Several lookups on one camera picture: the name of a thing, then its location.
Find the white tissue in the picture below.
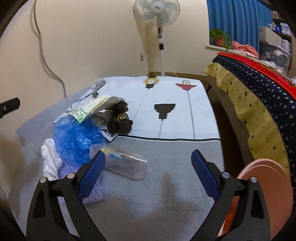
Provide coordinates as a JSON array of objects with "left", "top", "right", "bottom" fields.
[{"left": 41, "top": 138, "right": 63, "bottom": 181}]

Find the clear plastic bag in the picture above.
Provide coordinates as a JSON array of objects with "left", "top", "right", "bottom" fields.
[{"left": 89, "top": 144, "right": 149, "bottom": 180}]

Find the dark brown sock bundle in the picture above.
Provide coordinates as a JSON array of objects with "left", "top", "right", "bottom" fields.
[{"left": 107, "top": 101, "right": 133, "bottom": 135}]

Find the pink trash bin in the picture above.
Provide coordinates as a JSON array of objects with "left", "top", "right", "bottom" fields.
[{"left": 217, "top": 158, "right": 294, "bottom": 240}]

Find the navy star bed sheet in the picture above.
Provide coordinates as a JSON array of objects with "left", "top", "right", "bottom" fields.
[{"left": 205, "top": 55, "right": 295, "bottom": 187}]

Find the printed white table mat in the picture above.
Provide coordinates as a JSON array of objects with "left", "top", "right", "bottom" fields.
[{"left": 62, "top": 76, "right": 220, "bottom": 141}]

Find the red bed blanket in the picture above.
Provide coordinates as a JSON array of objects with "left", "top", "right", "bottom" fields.
[{"left": 217, "top": 52, "right": 296, "bottom": 100}]

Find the grey storage bin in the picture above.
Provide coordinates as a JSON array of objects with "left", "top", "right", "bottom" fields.
[{"left": 259, "top": 42, "right": 291, "bottom": 74}]

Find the pink cloth on sill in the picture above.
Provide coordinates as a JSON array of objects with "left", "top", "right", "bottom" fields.
[{"left": 231, "top": 41, "right": 259, "bottom": 59}]

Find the potted green plant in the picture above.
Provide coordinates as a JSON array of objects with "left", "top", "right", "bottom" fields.
[{"left": 209, "top": 29, "right": 231, "bottom": 49}]

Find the cardboard box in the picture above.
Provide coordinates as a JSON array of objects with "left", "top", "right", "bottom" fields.
[{"left": 259, "top": 26, "right": 282, "bottom": 46}]

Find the blue curtain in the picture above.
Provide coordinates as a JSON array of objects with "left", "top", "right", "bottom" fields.
[{"left": 207, "top": 0, "right": 273, "bottom": 51}]

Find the wooden shelf unit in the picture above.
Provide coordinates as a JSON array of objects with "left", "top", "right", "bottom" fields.
[{"left": 259, "top": 0, "right": 293, "bottom": 47}]

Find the white standing fan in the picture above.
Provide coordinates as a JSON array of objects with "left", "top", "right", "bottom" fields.
[{"left": 133, "top": 0, "right": 180, "bottom": 76}]

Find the grey wall cable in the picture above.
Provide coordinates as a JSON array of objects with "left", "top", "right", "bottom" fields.
[{"left": 33, "top": 0, "right": 68, "bottom": 98}]

